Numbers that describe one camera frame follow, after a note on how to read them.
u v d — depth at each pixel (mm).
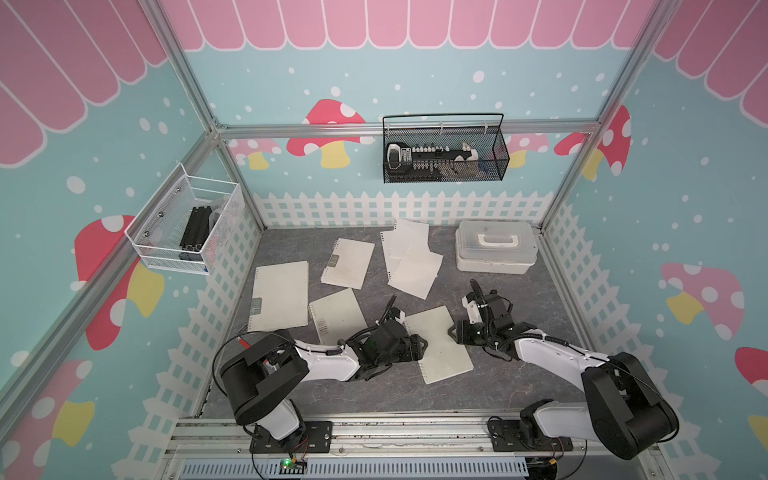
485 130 895
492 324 700
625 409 423
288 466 728
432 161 876
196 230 708
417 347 779
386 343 682
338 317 951
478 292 727
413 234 1198
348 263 1095
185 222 727
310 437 741
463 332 793
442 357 855
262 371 493
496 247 988
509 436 740
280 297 1034
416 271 1078
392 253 1123
